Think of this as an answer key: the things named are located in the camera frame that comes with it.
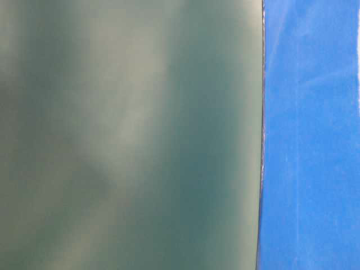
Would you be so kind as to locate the blue table cloth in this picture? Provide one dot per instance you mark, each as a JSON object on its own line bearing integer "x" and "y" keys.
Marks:
{"x": 309, "y": 191}

